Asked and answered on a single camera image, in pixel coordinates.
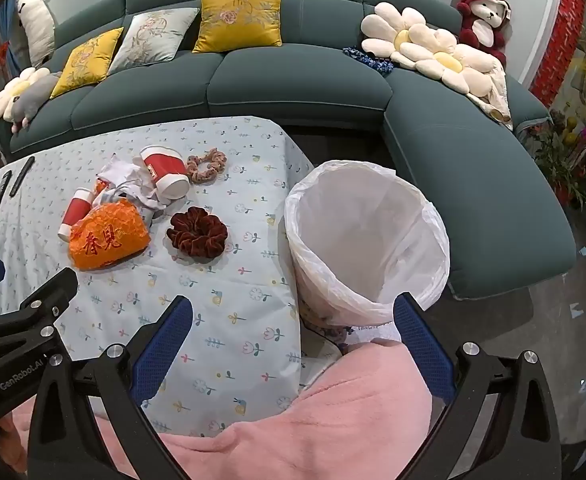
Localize large red paper cup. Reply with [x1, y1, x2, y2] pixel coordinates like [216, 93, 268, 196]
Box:
[139, 146, 190, 200]

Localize grey embroidered cushion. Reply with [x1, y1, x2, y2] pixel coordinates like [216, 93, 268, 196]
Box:
[108, 7, 200, 75]

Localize potted flower plants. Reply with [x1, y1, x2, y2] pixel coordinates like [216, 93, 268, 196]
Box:
[525, 110, 586, 211]

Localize dark red velvet scrunchie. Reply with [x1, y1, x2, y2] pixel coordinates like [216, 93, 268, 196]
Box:
[166, 206, 228, 250]

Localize red bear plush toy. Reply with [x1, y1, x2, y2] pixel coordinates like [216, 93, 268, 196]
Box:
[455, 0, 514, 66]

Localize white crumpled tissue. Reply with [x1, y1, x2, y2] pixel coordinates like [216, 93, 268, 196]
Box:
[95, 156, 174, 216]

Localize large yellow embroidered cushion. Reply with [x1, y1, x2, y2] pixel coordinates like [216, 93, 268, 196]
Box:
[192, 0, 284, 54]

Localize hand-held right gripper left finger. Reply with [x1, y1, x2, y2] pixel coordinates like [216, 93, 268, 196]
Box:
[27, 295, 194, 480]

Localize pink fleece clothing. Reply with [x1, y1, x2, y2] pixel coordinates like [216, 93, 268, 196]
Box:
[10, 337, 434, 480]

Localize small yellow embroidered cushion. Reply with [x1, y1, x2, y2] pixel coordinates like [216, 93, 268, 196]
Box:
[49, 26, 124, 100]

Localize teal fabric sofa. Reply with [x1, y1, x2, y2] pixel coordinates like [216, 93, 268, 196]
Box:
[0, 0, 578, 301]

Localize beige quilted blanket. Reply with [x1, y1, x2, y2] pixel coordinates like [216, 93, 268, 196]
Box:
[465, 57, 514, 131]

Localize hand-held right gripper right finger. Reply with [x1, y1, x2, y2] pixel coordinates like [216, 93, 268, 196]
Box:
[393, 292, 562, 480]

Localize red wall hanging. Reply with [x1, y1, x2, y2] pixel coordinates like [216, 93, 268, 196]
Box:
[530, 0, 586, 106]

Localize blue beaded mat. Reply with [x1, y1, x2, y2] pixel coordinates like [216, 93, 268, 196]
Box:
[343, 46, 398, 77]

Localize white panda plush toy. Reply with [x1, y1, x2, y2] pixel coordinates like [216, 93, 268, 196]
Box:
[15, 0, 56, 68]

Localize pink patterned scrunchie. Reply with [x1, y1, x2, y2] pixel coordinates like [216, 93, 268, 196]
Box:
[187, 147, 228, 184]

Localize small red paper cup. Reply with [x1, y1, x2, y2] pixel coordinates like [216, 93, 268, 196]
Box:
[57, 187, 94, 241]

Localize orange drawstring bag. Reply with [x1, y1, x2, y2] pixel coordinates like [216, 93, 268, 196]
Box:
[69, 198, 151, 272]

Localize light blue floral tablecloth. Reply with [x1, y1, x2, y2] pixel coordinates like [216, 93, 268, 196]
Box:
[0, 116, 316, 438]

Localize grey plush toy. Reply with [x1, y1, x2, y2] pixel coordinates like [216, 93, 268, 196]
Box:
[10, 71, 64, 134]

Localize bin with white liner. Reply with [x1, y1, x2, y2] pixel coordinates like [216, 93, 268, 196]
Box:
[284, 160, 451, 343]

